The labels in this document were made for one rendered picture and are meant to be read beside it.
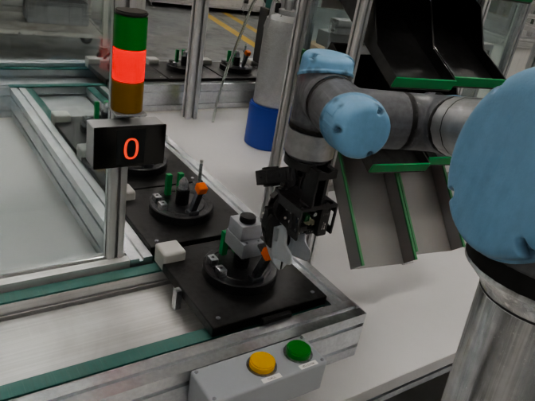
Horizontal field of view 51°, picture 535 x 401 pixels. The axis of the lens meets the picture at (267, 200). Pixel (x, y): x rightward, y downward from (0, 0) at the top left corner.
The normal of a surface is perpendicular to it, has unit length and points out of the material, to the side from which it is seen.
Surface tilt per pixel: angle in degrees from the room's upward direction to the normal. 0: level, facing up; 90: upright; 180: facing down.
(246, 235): 90
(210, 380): 0
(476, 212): 83
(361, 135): 90
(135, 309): 0
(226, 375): 0
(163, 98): 90
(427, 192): 45
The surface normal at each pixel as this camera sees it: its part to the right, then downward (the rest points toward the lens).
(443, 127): -0.95, -0.11
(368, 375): 0.16, -0.88
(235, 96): 0.54, 0.45
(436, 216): 0.39, -0.29
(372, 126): 0.24, 0.47
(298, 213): -0.83, 0.13
